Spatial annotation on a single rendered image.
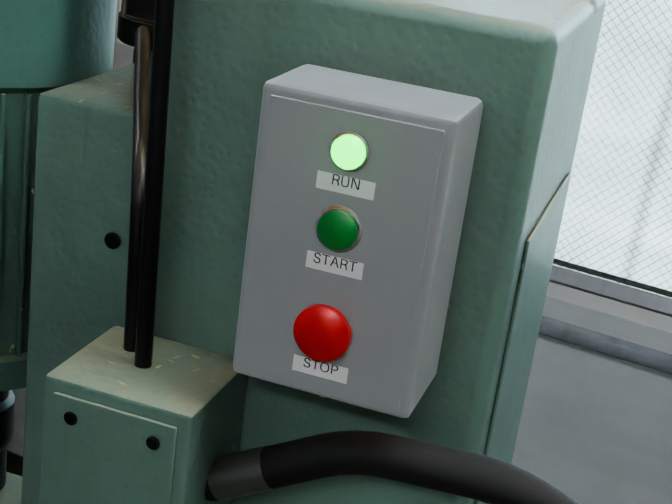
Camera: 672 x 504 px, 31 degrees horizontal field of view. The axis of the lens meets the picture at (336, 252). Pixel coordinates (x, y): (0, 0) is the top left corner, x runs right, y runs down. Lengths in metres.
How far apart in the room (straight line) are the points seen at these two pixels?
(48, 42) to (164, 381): 0.24
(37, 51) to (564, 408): 1.55
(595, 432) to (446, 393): 1.52
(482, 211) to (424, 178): 0.07
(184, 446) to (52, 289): 0.20
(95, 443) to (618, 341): 1.52
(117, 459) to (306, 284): 0.15
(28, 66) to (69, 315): 0.16
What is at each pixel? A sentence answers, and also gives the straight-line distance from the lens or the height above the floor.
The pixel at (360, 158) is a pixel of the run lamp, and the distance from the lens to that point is 0.57.
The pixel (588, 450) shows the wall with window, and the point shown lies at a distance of 2.20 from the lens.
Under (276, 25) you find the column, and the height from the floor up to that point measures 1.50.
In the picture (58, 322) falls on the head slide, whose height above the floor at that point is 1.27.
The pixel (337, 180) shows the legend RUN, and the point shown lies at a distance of 0.58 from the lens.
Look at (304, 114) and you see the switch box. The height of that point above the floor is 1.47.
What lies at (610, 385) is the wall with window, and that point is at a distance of 2.14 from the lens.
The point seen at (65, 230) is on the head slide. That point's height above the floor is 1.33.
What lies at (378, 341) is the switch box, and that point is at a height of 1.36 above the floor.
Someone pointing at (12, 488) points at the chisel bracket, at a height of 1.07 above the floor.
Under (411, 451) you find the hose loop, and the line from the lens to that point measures 0.65.
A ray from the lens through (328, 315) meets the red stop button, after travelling 0.60.
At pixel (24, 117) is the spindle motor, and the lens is 0.80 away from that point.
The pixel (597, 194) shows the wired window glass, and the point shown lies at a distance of 2.13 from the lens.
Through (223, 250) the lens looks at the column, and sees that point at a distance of 0.69.
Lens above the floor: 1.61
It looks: 20 degrees down
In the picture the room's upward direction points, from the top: 8 degrees clockwise
